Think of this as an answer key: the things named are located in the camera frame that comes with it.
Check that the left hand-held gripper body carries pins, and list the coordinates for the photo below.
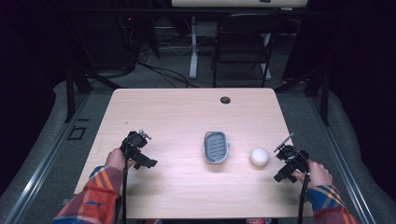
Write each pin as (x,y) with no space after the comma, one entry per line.
(137,150)

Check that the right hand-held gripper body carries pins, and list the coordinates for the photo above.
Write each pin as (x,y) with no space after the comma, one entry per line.
(292,160)

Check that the white round soap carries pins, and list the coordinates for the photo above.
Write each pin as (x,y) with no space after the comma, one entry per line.
(259,156)

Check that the grey soap dish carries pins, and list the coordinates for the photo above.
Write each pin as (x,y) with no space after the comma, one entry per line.
(216,147)

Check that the person's left hand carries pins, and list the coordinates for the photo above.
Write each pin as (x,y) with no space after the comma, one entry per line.
(116,160)

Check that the person's right hand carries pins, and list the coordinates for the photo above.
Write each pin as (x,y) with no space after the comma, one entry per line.
(317,175)

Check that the black metal stand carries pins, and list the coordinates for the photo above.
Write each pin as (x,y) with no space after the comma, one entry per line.
(70,93)
(324,96)

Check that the black tape rectangle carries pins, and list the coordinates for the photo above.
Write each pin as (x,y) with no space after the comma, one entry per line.
(76,133)

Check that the person's red patterned clothing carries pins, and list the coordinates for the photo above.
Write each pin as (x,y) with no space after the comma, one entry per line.
(259,221)

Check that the white desk leg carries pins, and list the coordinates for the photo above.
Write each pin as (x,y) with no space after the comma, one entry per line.
(193,56)

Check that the dark computer tower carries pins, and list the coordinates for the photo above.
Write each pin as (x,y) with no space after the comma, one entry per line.
(109,40)

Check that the black folding chair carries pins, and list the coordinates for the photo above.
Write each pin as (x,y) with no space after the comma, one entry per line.
(243,40)

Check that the metal floor rail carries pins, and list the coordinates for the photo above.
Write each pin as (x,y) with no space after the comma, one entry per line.
(46,161)
(342,161)

